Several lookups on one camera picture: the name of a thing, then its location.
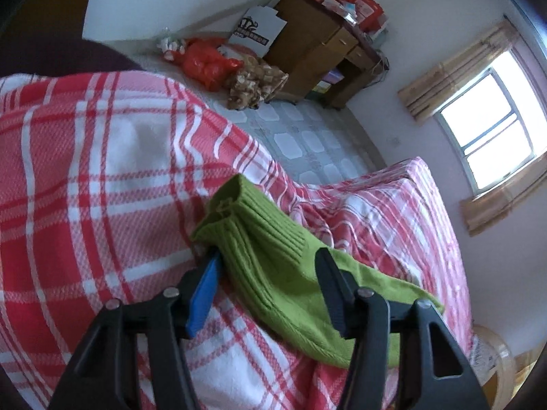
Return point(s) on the pile of red packets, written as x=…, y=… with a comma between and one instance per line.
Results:
x=363, y=8

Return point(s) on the stack of books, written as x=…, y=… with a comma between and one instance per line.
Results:
x=327, y=82

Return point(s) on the red white plaid blanket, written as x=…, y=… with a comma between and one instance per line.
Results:
x=85, y=179

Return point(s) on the wooden desk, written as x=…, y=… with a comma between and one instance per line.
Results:
x=307, y=51

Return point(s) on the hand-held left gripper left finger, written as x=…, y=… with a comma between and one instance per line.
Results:
x=205, y=295

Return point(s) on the dark cloth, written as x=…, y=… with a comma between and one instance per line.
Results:
x=64, y=59

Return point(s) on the grey patterned mattress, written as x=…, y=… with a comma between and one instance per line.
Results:
x=299, y=136

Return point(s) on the white framed window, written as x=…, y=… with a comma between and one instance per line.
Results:
x=491, y=115

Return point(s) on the white red plastic bag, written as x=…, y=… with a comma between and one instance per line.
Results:
x=171, y=47

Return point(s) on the white paper bag black print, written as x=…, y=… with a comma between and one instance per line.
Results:
x=260, y=25

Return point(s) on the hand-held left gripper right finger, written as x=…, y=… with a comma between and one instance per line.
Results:
x=337, y=307

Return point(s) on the orange plastic bag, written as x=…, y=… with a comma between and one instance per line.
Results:
x=205, y=62

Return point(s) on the green knitted sweater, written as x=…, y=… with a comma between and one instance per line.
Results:
x=265, y=256

